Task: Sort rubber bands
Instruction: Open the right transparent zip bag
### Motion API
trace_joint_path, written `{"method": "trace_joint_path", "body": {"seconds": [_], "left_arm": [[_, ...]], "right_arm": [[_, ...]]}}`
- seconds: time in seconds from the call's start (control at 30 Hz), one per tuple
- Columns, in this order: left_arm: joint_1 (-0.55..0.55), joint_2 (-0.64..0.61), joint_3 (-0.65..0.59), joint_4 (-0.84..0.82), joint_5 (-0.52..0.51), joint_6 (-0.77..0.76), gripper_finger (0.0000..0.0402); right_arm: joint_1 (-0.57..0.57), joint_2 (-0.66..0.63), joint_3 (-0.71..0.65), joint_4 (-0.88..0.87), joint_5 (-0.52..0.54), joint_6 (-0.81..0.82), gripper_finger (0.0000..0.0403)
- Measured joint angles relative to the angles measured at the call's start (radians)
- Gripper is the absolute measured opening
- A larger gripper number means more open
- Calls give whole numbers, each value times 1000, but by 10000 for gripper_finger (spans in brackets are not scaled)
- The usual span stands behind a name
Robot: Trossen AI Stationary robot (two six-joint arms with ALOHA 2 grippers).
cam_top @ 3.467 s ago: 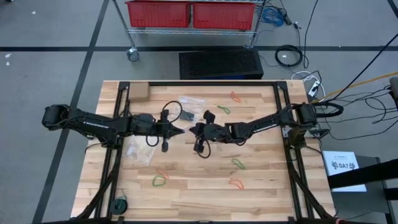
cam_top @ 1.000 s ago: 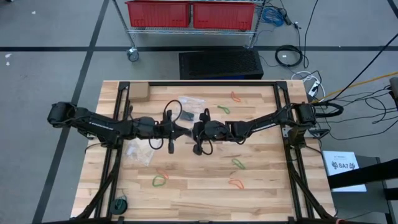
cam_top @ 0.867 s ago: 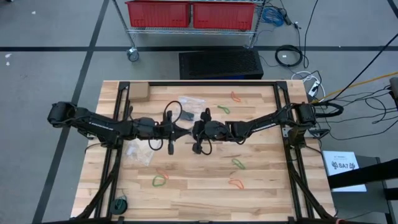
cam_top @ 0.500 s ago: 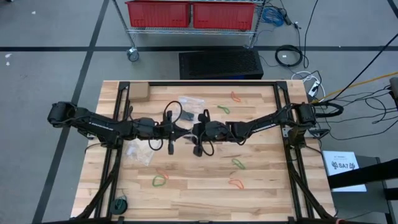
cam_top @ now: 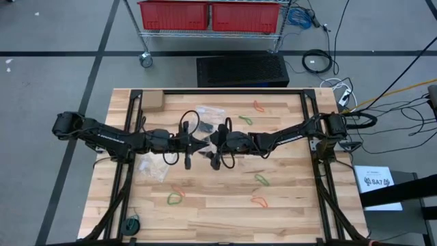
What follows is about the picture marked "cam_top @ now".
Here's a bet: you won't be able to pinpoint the white paper sign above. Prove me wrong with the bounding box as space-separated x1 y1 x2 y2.
353 165 404 212

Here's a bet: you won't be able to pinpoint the yellow cable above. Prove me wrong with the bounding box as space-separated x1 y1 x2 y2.
348 78 437 112

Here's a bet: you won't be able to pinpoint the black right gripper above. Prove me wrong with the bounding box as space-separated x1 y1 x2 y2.
198 123 260 171

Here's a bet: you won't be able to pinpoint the white power cable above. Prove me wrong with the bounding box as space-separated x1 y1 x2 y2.
320 77 358 109

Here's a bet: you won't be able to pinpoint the tangled black floor cables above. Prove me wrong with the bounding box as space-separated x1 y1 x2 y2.
358 92 437 155

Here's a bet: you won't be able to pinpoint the chrome wire shelf rack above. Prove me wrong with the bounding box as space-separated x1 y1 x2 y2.
122 0 294 69

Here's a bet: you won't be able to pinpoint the thin black floor cable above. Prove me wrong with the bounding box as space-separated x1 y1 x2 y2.
333 0 351 76

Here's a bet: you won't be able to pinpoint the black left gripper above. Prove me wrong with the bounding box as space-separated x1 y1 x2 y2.
145 120 210 171

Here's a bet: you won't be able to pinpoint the red plastic storage bin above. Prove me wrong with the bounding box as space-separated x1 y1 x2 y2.
138 0 210 31
210 1 281 34

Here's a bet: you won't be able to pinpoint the straight thick black cable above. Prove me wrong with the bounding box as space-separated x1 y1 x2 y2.
354 44 437 113

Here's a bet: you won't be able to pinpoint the black perforated floor mat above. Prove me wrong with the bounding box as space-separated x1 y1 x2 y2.
195 53 291 89

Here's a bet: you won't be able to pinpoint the black green tape roll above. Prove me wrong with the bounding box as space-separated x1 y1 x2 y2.
120 215 141 237

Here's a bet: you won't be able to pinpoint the black left camera cable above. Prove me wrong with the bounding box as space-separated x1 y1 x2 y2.
179 109 201 136

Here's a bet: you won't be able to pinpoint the dark grey cabinet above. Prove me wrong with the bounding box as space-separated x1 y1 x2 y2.
361 169 432 246

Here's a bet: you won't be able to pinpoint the black cable coil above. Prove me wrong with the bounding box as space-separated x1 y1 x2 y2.
301 49 334 74

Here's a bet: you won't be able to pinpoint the white power strip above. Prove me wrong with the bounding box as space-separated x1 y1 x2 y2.
337 87 352 107

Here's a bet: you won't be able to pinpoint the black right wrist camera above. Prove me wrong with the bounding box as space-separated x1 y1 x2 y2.
221 138 236 154

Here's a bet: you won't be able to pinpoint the black beam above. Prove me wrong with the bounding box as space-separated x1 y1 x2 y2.
359 173 437 208

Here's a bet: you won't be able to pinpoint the small cardboard box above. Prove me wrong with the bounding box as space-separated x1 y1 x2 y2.
141 90 166 113

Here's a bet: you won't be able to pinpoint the grey box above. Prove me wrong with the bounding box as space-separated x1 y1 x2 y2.
427 84 437 112

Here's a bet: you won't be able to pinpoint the blue cable coil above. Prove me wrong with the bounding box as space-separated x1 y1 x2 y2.
287 6 314 30

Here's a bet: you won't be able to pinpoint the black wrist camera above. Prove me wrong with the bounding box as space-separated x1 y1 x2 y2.
179 136 194 153
221 138 236 154

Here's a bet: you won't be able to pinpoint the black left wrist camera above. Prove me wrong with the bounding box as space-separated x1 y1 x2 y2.
179 136 194 153

